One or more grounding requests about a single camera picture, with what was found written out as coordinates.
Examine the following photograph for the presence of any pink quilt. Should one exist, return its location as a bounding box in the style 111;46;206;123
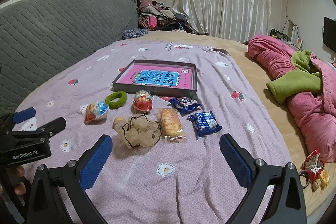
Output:
248;35;335;162

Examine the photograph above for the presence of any blue cookie packet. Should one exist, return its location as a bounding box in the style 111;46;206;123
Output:
169;97;202;114

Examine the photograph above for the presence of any yellow packaged cake snack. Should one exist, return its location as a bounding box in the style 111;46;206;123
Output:
159;108;187;141

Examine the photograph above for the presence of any pink and blue book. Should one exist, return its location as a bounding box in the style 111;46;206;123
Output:
116;63;194;89

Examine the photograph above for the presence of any blue wafer packet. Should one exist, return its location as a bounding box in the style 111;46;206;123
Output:
188;111;222;138

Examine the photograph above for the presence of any black television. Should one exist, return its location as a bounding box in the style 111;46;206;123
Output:
322;17;336;52

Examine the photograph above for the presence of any red toy egg capsule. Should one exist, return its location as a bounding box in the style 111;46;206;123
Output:
133;90;153;113

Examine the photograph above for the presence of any green fuzzy hair scrunchie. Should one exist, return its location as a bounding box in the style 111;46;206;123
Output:
105;92;127;109

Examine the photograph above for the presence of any person's left hand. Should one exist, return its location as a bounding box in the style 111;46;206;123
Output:
14;165;26;196

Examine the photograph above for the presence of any green fleece blanket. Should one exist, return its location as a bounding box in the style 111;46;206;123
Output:
266;50;322;105

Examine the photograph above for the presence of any red snack wrappers heap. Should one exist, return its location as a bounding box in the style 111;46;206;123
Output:
298;147;330;192

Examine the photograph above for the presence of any grey quilted headboard cover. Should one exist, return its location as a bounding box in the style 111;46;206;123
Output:
1;0;138;114

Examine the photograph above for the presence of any tan bed blanket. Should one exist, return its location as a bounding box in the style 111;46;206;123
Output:
141;31;335;223

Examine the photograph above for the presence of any cluttered side table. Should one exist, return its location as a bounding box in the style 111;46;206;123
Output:
269;20;303;50

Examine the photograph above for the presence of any beige sheer hair scrunchie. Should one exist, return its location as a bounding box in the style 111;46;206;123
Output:
113;114;162;149

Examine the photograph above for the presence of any pile of clothes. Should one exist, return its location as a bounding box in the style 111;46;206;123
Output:
136;0;209;36

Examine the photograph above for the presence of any blue-red toy egg capsule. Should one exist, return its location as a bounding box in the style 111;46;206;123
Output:
84;102;109;124

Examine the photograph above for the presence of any blue patterned cloth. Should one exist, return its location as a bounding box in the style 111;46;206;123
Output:
121;28;148;40

